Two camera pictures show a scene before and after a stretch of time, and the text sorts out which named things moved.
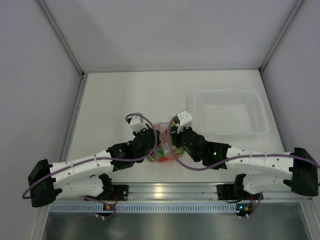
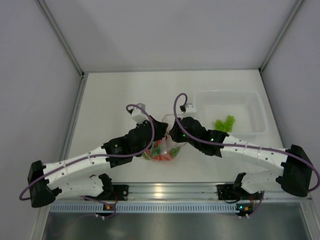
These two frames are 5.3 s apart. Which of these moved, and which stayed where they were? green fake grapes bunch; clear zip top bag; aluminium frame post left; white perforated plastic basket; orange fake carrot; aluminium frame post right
Moved: green fake grapes bunch; clear zip top bag
Stayed: orange fake carrot; aluminium frame post right; white perforated plastic basket; aluminium frame post left
